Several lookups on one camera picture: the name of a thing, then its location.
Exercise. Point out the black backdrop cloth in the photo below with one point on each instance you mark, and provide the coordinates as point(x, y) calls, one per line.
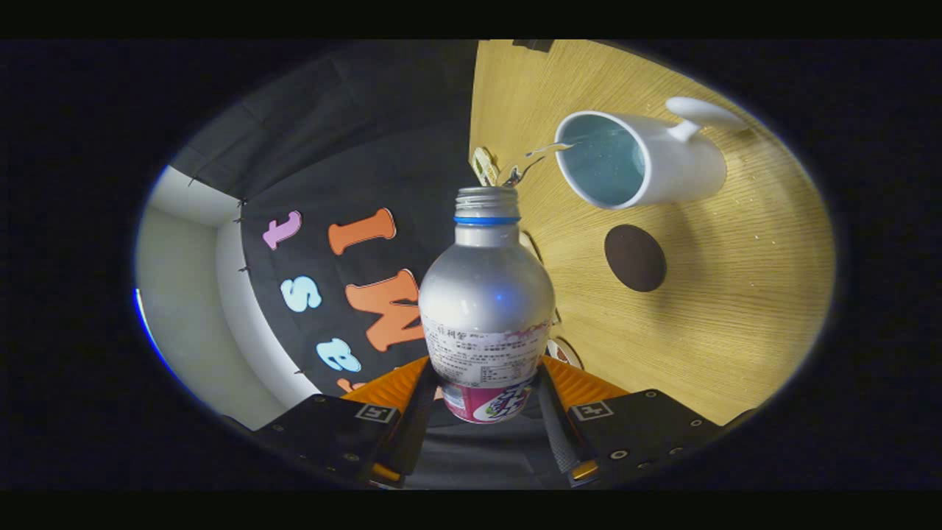
point(353, 132)

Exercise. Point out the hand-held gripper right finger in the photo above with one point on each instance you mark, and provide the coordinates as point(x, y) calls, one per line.
point(647, 427)

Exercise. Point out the wooden table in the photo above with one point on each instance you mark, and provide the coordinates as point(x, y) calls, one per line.
point(736, 294)

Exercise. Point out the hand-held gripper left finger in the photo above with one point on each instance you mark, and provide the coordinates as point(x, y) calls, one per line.
point(331, 434)

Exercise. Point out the black table bracket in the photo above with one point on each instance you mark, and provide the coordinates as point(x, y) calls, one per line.
point(533, 45)

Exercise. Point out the dark brown round coaster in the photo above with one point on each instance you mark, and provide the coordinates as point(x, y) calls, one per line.
point(635, 258)

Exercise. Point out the clear juice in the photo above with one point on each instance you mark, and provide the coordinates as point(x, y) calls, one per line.
point(541, 152)

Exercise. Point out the silver bottle with red label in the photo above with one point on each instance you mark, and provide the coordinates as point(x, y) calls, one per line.
point(486, 294)

